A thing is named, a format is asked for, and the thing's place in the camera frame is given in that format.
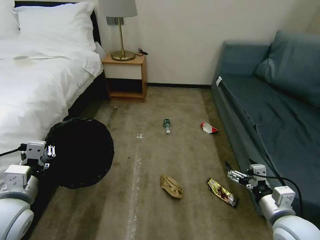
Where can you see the crumpled brown paper bag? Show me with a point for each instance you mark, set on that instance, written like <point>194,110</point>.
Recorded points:
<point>171,186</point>

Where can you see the grey wall switch plate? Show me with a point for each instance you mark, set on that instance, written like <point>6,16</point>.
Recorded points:
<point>112,20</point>

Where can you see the brass table lamp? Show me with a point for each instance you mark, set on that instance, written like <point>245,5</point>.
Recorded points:
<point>121,54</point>

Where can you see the black bed frame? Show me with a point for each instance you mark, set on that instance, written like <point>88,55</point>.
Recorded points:
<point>101,85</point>

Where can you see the white sofa tag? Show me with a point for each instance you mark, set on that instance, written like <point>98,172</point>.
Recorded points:
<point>219,81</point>

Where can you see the green plastic bottle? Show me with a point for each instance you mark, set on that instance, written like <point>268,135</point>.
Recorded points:
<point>167,124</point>

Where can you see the yellow black snack wrapper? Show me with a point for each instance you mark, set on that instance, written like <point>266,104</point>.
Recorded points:
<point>222,192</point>

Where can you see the wooden nightstand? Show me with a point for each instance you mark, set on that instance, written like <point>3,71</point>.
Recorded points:
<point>123,72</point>

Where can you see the red white paper carton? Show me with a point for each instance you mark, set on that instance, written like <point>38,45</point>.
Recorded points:
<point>208,127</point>

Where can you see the large white pillow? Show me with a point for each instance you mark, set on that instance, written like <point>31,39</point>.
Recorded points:
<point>55,25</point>

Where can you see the dark wall baseboard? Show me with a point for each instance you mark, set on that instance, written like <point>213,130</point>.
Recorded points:
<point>180,85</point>

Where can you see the white bed duvet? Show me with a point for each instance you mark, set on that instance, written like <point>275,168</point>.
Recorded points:
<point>45,85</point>

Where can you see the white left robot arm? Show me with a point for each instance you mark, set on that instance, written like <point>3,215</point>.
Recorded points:
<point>15,200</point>

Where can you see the black mesh trash bin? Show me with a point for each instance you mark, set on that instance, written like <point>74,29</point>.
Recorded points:
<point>82,155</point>

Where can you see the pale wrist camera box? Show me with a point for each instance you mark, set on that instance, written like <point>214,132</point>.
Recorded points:
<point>35,149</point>
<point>258,171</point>

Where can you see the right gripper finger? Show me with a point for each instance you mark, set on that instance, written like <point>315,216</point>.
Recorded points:
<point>237,173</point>
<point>241,180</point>

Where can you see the blue sofa cushion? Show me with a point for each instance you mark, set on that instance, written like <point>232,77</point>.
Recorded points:
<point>292,65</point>

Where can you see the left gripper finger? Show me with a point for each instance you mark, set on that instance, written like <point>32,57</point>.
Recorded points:
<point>51,150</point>
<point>46,165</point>

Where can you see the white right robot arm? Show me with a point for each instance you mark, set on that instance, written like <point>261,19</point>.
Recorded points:
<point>287,215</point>

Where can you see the blue sofa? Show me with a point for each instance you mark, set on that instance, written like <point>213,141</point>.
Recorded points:
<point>260,110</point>

